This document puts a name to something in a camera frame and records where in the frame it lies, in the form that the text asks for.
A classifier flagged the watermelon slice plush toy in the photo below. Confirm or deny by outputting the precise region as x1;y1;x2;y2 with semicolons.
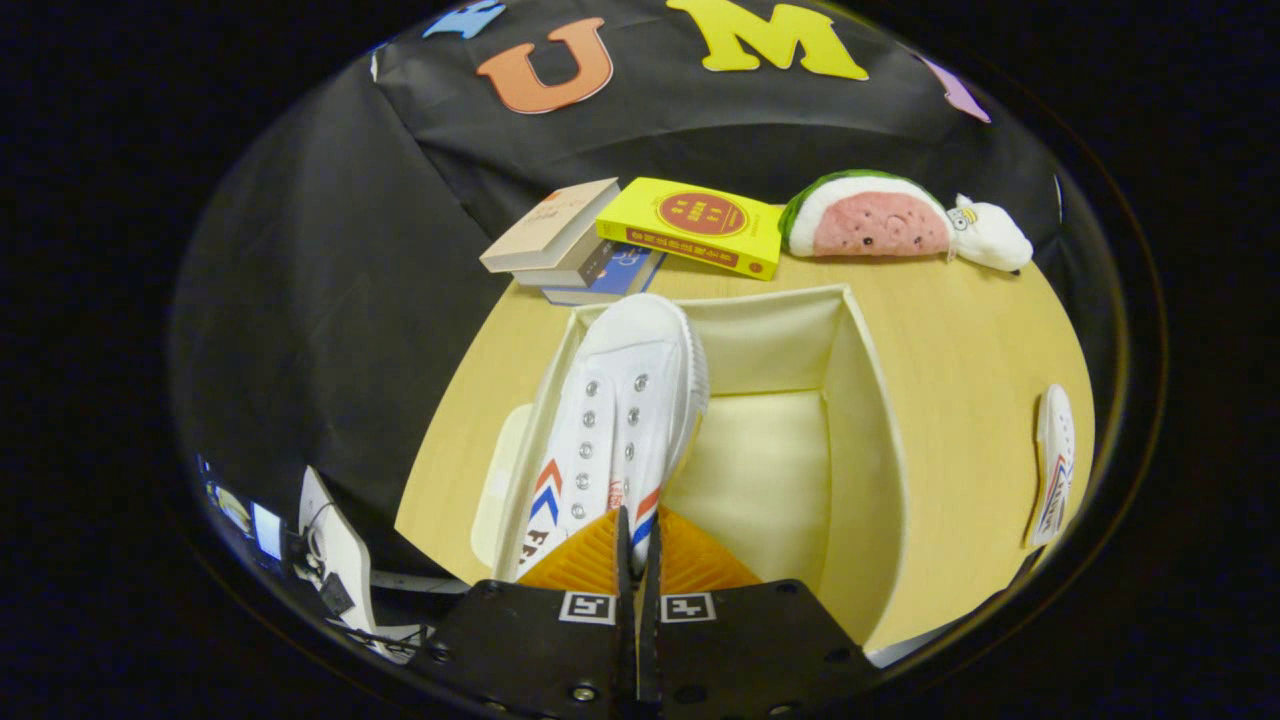
778;169;953;259

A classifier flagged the white canvas shoe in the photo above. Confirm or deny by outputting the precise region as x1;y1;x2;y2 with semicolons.
1025;383;1077;549
497;292;711;583

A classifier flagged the yellow book with red circle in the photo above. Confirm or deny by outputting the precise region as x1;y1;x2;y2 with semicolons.
596;177;786;281

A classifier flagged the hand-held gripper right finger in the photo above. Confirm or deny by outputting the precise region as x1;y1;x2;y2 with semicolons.
638;505;883;720

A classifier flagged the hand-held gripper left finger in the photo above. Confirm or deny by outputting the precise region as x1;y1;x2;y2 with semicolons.
408;505;639;720

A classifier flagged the lit screen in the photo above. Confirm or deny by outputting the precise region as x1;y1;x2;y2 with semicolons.
200;455;286;561

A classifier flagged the blue cover book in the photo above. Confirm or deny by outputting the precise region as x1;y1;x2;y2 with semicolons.
540;245;666;307

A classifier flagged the white plush toy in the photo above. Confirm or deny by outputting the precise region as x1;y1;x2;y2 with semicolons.
945;193;1034;273

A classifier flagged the beige cover book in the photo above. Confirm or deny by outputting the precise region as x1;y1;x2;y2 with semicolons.
479;177;622;274

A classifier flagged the grey cover book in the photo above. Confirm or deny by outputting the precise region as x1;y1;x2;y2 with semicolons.
512;235;616;289

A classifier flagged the cream fabric storage box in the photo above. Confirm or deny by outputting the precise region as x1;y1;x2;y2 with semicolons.
470;283;911;656

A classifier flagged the white device with cables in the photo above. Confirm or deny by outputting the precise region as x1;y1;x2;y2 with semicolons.
298;465;426;663

